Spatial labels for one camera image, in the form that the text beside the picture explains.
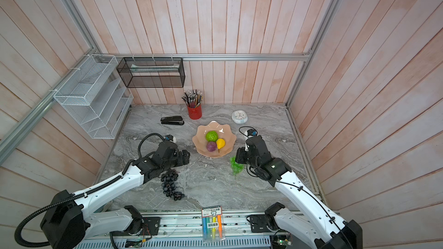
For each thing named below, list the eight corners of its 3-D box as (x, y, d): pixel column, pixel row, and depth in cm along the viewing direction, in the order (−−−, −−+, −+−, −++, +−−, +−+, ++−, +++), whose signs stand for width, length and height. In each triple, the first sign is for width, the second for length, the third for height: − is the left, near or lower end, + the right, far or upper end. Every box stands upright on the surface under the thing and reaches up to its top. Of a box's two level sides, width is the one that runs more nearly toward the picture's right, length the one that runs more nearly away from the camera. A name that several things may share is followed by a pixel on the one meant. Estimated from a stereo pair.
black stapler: (161, 125, 112) (159, 120, 108) (162, 120, 114) (160, 116, 111) (183, 125, 112) (182, 120, 108) (184, 120, 114) (183, 116, 111)
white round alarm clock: (232, 123, 113) (232, 120, 110) (231, 113, 119) (231, 110, 116) (247, 123, 113) (248, 120, 110) (246, 113, 119) (246, 110, 116)
